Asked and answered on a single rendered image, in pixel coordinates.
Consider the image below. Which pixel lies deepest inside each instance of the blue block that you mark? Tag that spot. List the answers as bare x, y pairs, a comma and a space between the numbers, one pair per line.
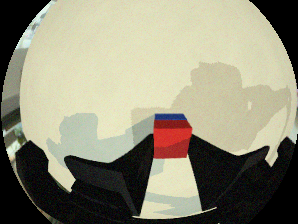
174, 116

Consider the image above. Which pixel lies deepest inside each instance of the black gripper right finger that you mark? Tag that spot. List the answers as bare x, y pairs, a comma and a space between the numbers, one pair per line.
216, 170

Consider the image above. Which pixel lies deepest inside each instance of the red block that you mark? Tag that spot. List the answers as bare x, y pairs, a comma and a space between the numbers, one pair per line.
171, 138

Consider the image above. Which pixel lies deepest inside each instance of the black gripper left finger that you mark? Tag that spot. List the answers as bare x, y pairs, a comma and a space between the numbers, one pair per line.
129, 174

